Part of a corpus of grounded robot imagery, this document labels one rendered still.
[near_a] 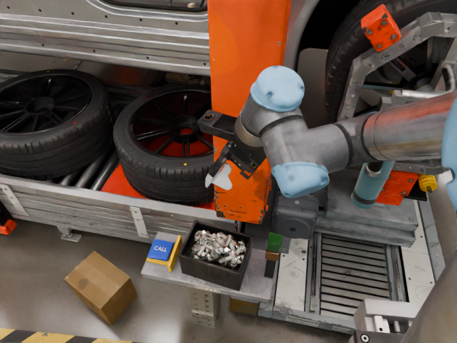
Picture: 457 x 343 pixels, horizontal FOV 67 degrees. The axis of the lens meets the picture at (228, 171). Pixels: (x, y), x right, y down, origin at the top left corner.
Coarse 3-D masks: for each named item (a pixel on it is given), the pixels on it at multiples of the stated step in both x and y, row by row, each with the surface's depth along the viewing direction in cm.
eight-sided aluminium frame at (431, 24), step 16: (432, 16) 92; (448, 16) 92; (400, 32) 98; (416, 32) 93; (432, 32) 92; (448, 32) 91; (400, 48) 97; (352, 64) 107; (368, 64) 102; (384, 64) 101; (352, 80) 106; (352, 96) 111; (352, 112) 114; (416, 160) 128; (432, 160) 126
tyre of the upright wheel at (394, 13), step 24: (360, 0) 117; (384, 0) 104; (408, 0) 96; (432, 0) 94; (456, 0) 93; (360, 24) 106; (336, 48) 117; (360, 48) 107; (336, 72) 114; (336, 96) 120; (336, 120) 128
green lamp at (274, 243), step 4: (268, 236) 99; (272, 236) 98; (276, 236) 98; (280, 236) 98; (268, 240) 98; (272, 240) 97; (276, 240) 97; (280, 240) 97; (268, 244) 97; (272, 244) 97; (276, 244) 97; (280, 244) 97; (268, 248) 99; (272, 248) 98; (276, 248) 98; (280, 248) 98
